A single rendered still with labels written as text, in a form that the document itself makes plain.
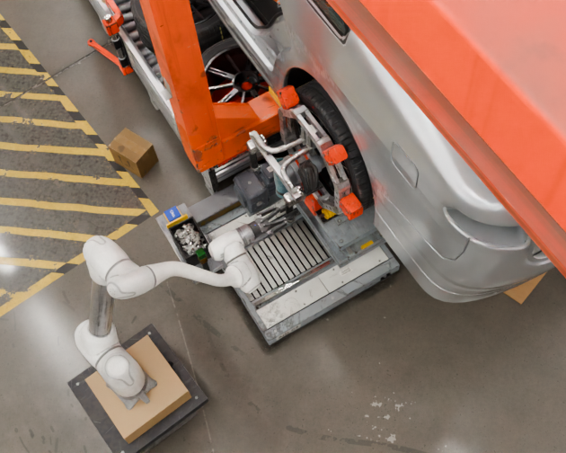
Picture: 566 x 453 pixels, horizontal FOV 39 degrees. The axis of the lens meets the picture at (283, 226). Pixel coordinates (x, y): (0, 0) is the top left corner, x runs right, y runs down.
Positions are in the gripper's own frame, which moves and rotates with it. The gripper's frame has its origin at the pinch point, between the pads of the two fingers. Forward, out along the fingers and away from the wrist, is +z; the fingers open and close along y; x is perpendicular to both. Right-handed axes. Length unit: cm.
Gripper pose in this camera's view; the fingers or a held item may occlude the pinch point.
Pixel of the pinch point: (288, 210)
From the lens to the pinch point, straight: 366.9
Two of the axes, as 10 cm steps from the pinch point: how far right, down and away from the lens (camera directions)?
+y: 5.1, 7.4, -4.4
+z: 8.6, -4.7, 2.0
